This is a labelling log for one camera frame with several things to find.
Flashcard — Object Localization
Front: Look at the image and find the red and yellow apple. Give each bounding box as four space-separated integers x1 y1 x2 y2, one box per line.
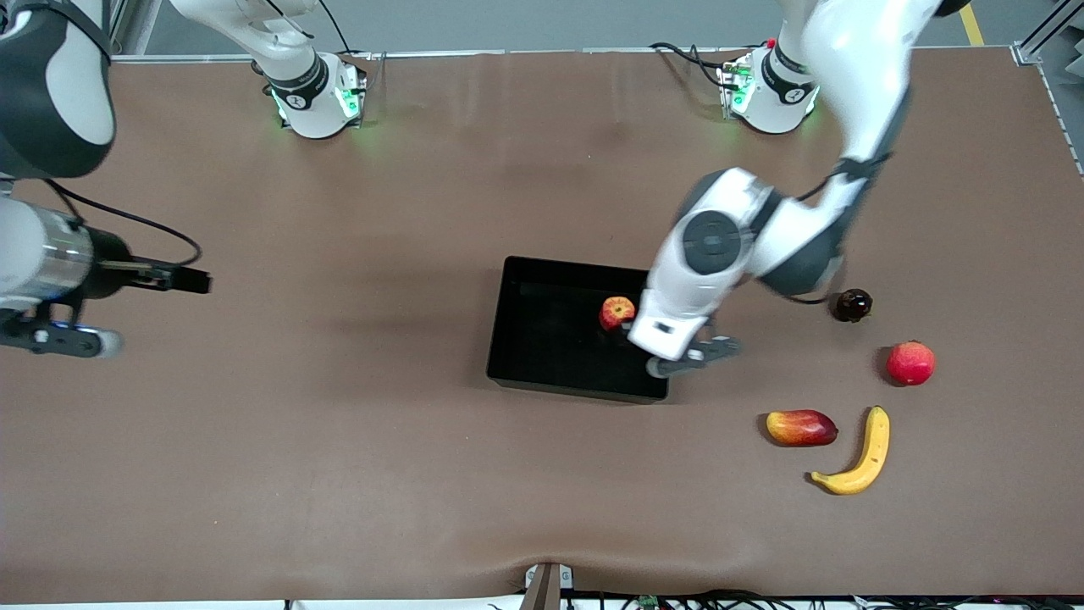
599 296 637 332

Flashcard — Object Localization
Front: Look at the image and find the black rectangular plastic box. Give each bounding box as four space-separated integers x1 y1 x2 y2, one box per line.
486 256 676 403

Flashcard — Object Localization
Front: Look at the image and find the yellow banana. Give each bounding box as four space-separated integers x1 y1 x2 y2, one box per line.
810 406 892 496

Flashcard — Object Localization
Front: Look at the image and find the red and yellow mango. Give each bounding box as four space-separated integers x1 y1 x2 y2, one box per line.
766 409 839 447

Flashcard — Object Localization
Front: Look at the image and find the dark purple mangosteen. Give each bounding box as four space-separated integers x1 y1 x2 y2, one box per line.
834 288 873 324

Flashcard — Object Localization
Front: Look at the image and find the brown table mat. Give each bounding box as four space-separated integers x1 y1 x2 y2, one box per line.
0 47 1084 604

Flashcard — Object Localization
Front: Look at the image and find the red round peach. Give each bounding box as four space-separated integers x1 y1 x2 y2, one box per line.
886 341 937 387

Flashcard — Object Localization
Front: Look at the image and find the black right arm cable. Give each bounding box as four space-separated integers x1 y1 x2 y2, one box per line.
47 180 202 265

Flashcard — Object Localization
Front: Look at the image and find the aluminium frame profile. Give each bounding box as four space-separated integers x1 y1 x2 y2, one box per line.
1012 0 1084 179
100 0 162 58

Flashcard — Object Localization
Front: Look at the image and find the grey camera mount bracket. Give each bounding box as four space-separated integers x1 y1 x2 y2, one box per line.
523 562 575 610

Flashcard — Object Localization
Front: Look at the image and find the black base cable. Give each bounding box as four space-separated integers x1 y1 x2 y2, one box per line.
318 0 373 60
649 41 738 90

